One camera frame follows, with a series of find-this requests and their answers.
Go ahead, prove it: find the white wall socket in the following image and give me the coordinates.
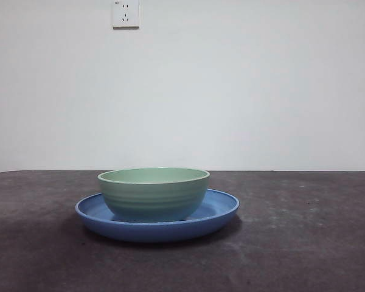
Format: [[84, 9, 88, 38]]
[[112, 0, 140, 30]]

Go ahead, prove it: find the blue plate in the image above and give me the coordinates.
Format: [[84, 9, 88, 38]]
[[75, 187, 241, 243]]

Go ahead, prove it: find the green bowl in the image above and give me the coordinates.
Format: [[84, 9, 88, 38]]
[[97, 167, 210, 223]]

